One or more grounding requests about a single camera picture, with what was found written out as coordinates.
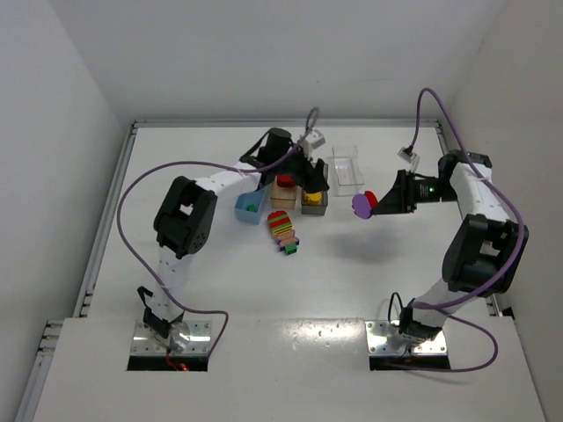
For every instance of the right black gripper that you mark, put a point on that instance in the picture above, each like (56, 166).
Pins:
(405, 192)

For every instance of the blue rectangular bin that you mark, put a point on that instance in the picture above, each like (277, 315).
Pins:
(258, 198)

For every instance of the red rounded lego brick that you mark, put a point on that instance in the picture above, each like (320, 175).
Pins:
(371, 198)

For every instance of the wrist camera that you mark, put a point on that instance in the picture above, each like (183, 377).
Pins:
(313, 140)
(408, 155)

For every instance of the metal base plate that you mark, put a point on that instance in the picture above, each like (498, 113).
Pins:
(384, 341)
(186, 339)

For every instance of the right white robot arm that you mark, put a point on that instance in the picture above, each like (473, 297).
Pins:
(484, 253)

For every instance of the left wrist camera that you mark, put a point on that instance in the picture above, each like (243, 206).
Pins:
(313, 140)

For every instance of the grey translucent bin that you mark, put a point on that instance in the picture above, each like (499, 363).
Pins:
(314, 210)

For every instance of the yellow rounded lego brick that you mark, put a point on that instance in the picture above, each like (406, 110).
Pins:
(314, 199)

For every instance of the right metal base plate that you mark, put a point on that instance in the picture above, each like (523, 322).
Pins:
(384, 341)

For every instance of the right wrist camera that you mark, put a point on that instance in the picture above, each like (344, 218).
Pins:
(408, 155)

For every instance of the purple butterfly lego brick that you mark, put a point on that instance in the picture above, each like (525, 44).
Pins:
(287, 238)

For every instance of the green number lego brick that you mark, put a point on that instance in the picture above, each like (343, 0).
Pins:
(290, 248)

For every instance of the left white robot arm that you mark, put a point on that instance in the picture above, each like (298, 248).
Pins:
(184, 219)

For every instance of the tan translucent bin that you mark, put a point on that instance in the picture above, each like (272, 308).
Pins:
(283, 198)

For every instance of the clear transparent bin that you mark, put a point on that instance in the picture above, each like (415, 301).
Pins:
(348, 177)

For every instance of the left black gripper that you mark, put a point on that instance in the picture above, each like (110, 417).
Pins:
(310, 172)

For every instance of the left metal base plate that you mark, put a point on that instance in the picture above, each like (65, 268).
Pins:
(186, 339)

